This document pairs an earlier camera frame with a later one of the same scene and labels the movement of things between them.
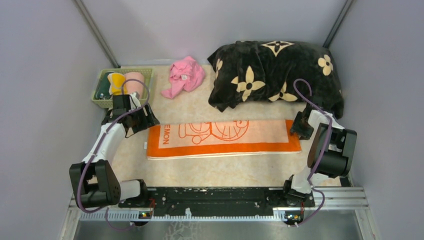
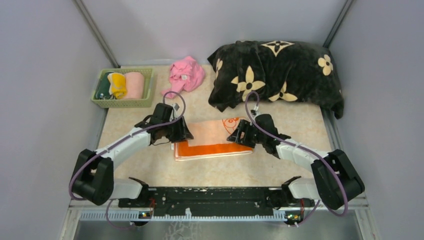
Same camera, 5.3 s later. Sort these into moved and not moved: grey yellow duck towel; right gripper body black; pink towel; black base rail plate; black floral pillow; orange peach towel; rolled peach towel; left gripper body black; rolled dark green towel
Moved: left gripper body black; orange peach towel; right gripper body black
Not moved: pink towel; grey yellow duck towel; rolled peach towel; black base rail plate; black floral pillow; rolled dark green towel
